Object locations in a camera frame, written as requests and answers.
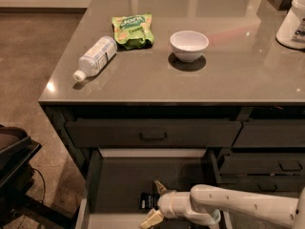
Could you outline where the top left drawer front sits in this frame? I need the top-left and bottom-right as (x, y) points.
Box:
(65, 119), (242, 148)

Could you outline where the white ceramic bowl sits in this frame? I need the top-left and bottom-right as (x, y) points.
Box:
(170, 31), (209, 63)

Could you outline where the black cable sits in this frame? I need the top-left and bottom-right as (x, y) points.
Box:
(30, 166), (47, 204)

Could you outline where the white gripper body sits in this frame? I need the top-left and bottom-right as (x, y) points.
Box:
(157, 191), (221, 226)

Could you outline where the right bottom drawer front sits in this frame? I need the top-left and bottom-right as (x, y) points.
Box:
(219, 176), (305, 192)

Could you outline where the green snack bag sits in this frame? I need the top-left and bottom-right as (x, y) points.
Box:
(112, 13), (154, 50)

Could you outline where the open middle drawer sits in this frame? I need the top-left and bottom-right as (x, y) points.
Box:
(75, 148), (217, 229)

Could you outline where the clear plastic water bottle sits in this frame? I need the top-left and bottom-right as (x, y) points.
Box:
(73, 36), (117, 82)

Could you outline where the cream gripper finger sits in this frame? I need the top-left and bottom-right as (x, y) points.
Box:
(153, 180), (174, 196)
(139, 208), (164, 229)

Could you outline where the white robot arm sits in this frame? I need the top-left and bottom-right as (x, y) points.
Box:
(139, 180), (305, 229)

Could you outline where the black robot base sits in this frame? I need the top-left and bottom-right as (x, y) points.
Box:
(0, 125), (77, 229)

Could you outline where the right middle drawer front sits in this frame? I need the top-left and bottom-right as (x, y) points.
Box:
(219, 153), (305, 175)

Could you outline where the dark blue rxbar wrapper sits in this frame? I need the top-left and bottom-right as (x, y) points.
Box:
(139, 193), (160, 210)

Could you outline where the white canister with label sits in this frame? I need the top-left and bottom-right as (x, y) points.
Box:
(276, 0), (305, 50)

